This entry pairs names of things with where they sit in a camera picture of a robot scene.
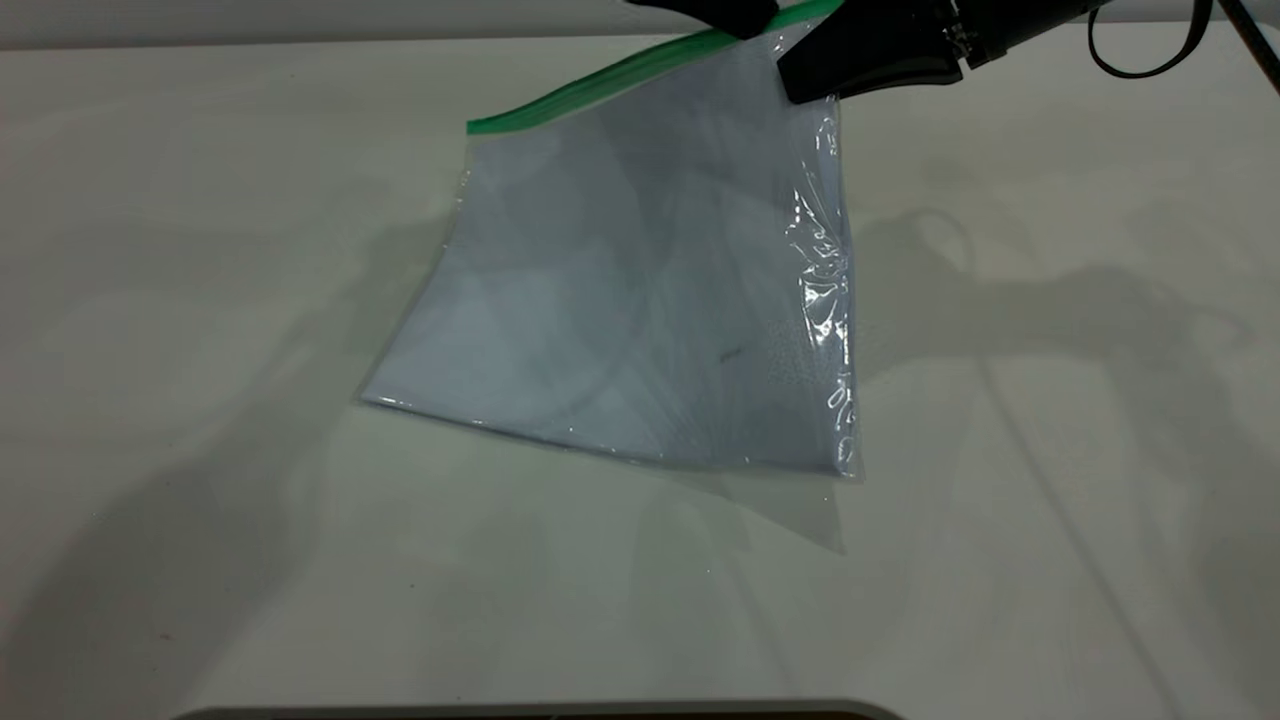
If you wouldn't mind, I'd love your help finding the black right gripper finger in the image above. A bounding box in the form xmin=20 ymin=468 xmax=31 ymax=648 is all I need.
xmin=778 ymin=0 xmax=969 ymax=105

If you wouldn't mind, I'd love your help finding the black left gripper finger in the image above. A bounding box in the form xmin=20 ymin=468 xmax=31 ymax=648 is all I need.
xmin=625 ymin=0 xmax=781 ymax=40

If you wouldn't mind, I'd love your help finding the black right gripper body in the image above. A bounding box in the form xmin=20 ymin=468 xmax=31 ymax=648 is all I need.
xmin=945 ymin=0 xmax=1106 ymax=66

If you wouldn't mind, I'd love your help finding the black thin straight cable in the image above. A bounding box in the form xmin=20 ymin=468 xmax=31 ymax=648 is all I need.
xmin=1218 ymin=0 xmax=1280 ymax=96

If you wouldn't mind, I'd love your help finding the transparent zip bag green zipper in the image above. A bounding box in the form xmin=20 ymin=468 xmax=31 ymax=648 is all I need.
xmin=358 ymin=0 xmax=863 ymax=556

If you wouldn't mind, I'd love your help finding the white paper stack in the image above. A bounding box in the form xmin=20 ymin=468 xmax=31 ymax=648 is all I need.
xmin=362 ymin=30 xmax=856 ymax=476

